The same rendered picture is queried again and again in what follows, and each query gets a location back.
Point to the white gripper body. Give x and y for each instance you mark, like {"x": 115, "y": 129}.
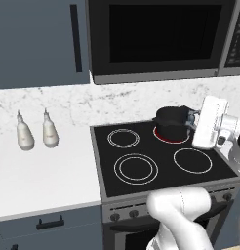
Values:
{"x": 209, "y": 123}

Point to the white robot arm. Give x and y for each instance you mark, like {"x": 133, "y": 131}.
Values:
{"x": 177, "y": 208}

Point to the black pot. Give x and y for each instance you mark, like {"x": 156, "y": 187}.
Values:
{"x": 170, "y": 125}

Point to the black hob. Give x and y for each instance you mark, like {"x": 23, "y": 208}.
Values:
{"x": 138, "y": 166}

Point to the black stove knob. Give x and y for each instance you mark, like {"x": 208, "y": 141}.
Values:
{"x": 133, "y": 213}
{"x": 212, "y": 198}
{"x": 227, "y": 196}
{"x": 114, "y": 217}

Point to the black microwave oven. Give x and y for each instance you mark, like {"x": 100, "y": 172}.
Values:
{"x": 157, "y": 39}

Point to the black microwave door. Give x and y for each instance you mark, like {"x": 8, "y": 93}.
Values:
{"x": 164, "y": 32}

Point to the blue-grey base cupboard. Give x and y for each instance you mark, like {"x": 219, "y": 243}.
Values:
{"x": 234, "y": 224}

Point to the oven door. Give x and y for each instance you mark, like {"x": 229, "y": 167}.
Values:
{"x": 131, "y": 239}

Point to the blue-grey base cupboard door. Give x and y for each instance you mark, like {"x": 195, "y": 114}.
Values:
{"x": 60, "y": 242}

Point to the blue-grey drawer front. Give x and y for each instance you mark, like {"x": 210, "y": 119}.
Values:
{"x": 14, "y": 224}

